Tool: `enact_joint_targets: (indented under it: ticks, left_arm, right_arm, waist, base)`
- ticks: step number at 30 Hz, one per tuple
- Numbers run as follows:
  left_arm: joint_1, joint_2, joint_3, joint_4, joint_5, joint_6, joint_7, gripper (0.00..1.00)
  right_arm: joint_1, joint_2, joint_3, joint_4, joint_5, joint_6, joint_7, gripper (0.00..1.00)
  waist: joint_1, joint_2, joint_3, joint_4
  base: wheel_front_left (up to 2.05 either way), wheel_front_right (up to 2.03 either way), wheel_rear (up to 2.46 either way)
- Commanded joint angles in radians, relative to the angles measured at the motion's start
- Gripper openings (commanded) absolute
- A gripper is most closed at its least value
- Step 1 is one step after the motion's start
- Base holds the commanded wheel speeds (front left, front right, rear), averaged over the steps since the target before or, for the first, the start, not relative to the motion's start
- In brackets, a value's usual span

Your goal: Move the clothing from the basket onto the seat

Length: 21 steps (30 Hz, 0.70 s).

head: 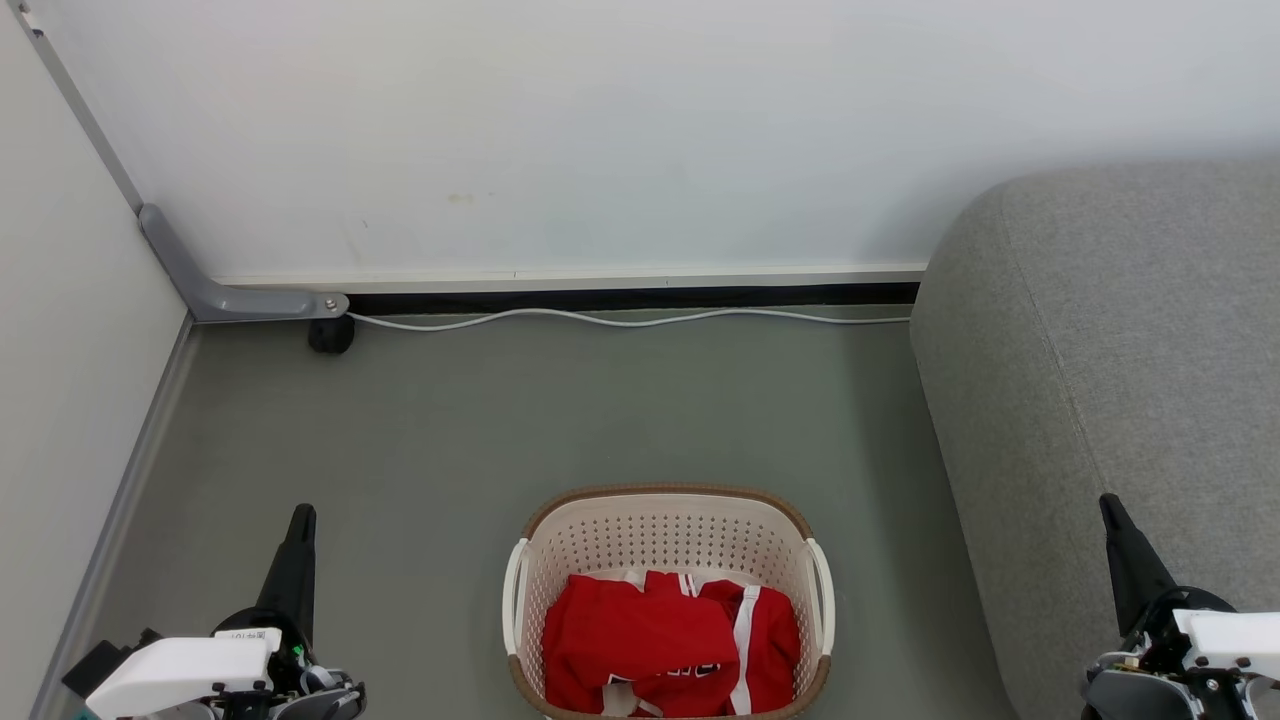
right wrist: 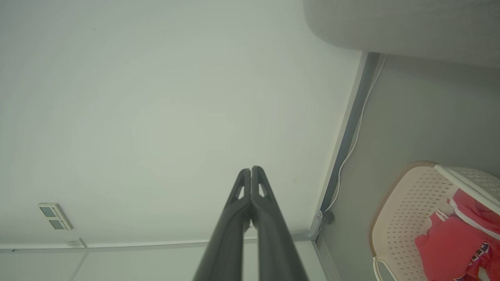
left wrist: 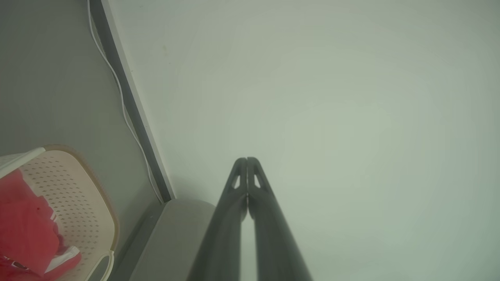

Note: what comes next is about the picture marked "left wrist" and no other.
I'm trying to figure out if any white floor cable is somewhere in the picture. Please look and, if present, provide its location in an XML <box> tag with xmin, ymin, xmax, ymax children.
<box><xmin>87</xmin><ymin>0</ymin><xmax>165</xmax><ymax>204</ymax></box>

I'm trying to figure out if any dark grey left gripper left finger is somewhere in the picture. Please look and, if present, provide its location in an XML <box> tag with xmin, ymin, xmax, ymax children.
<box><xmin>187</xmin><ymin>158</ymin><xmax>248</xmax><ymax>281</ymax></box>

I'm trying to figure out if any red garment with white trim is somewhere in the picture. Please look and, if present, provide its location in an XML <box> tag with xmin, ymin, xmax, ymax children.
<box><xmin>0</xmin><ymin>170</ymin><xmax>82</xmax><ymax>281</ymax></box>

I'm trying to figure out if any grey fabric sofa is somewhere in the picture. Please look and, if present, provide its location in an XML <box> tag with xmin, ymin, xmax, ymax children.
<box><xmin>128</xmin><ymin>198</ymin><xmax>216</xmax><ymax>281</ymax></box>

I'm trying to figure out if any black baseboard strip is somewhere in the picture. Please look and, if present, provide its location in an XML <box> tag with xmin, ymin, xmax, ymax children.
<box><xmin>89</xmin><ymin>0</ymin><xmax>175</xmax><ymax>203</ymax></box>

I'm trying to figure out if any cream perforated laundry basket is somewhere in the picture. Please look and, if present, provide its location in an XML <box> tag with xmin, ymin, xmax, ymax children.
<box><xmin>0</xmin><ymin>146</ymin><xmax>120</xmax><ymax>281</ymax></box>

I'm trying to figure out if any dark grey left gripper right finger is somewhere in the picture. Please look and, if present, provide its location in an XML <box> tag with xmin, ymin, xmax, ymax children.
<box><xmin>247</xmin><ymin>157</ymin><xmax>313</xmax><ymax>281</ymax></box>

